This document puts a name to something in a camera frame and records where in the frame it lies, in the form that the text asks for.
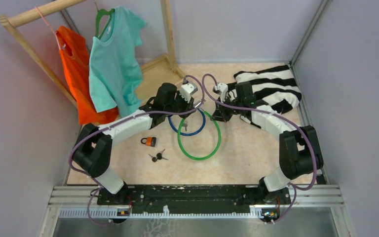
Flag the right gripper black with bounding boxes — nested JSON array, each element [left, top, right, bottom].
[[210, 94, 243, 123]]

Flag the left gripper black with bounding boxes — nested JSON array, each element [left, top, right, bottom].
[[164, 90, 196, 119]]

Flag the blue cable lock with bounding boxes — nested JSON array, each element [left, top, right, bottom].
[[168, 108, 207, 137]]

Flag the silver blue lock keys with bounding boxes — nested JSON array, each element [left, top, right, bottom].
[[181, 121, 188, 133]]

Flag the orange padlock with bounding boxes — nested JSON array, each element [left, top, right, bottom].
[[140, 137, 157, 147]]

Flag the green cable lock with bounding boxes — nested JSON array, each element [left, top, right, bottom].
[[177, 101, 222, 161]]

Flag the black keys bunch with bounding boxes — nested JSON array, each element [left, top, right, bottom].
[[149, 149, 169, 162]]

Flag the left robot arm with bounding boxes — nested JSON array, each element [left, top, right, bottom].
[[70, 82, 198, 204]]

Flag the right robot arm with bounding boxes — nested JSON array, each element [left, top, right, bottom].
[[213, 82, 324, 203]]

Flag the wooden clothes rack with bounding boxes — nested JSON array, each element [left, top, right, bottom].
[[0, 0, 185, 105]]

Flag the black white striped cloth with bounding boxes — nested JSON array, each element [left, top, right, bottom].
[[227, 65, 303, 115]]

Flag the teal t-shirt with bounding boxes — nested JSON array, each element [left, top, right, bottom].
[[89, 6, 146, 117]]

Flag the orange garment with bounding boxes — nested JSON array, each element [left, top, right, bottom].
[[56, 26, 118, 125]]

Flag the green hanger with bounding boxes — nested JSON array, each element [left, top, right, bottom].
[[94, 7, 115, 38]]

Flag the pink hanger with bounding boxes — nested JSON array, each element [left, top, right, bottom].
[[35, 6, 64, 50]]

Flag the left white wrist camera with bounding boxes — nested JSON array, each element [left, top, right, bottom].
[[179, 82, 198, 103]]

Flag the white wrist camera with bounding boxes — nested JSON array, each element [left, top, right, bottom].
[[179, 82, 198, 103], [213, 82, 228, 103]]

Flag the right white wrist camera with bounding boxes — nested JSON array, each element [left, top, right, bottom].
[[213, 82, 228, 103]]

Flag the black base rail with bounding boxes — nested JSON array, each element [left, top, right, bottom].
[[97, 185, 291, 214]]

